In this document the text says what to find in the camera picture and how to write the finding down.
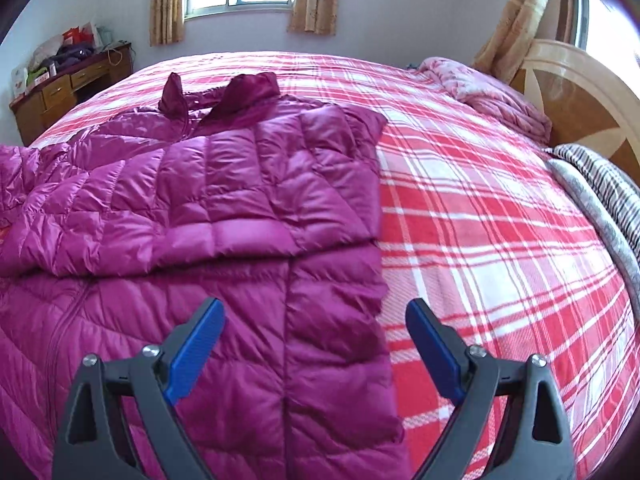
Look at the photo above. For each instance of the left beige curtain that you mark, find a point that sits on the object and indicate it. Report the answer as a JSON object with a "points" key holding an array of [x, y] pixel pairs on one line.
{"points": [[166, 22]]}

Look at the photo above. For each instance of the grey patterned pillow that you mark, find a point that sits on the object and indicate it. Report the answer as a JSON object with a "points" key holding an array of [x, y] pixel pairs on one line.
{"points": [[612, 237]]}

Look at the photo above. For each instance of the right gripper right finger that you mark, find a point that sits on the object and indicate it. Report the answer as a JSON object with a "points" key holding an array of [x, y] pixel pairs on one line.
{"points": [[533, 438]]}

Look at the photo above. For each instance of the pink floral folded blanket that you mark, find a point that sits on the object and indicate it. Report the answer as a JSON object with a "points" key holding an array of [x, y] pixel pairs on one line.
{"points": [[489, 96]]}

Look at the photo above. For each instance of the clutter pile on desk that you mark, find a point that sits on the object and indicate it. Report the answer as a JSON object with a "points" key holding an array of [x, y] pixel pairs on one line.
{"points": [[56, 54]]}

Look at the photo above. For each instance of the beige curtain by headboard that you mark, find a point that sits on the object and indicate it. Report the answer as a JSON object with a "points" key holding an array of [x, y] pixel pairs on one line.
{"points": [[505, 50]]}

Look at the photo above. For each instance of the side window by headboard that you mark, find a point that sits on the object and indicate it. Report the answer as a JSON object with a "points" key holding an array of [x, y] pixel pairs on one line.
{"points": [[608, 36]]}

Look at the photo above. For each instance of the striped grey pillow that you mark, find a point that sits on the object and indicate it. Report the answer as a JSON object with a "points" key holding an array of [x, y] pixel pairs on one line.
{"points": [[616, 191]]}

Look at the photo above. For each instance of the wooden sunburst headboard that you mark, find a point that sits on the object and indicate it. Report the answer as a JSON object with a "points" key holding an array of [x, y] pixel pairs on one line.
{"points": [[586, 102]]}

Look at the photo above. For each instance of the brown wooden desk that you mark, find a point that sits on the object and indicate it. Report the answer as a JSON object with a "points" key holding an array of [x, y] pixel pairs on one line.
{"points": [[49, 101]]}

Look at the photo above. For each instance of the red plaid bed cover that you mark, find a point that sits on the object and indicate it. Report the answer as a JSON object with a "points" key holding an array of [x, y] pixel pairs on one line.
{"points": [[473, 223]]}

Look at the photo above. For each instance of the magenta quilted down jacket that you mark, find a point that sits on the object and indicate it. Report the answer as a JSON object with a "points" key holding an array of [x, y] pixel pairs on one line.
{"points": [[270, 204]]}

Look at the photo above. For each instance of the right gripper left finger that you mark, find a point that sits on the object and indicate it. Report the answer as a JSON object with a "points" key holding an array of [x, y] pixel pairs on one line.
{"points": [[94, 440]]}

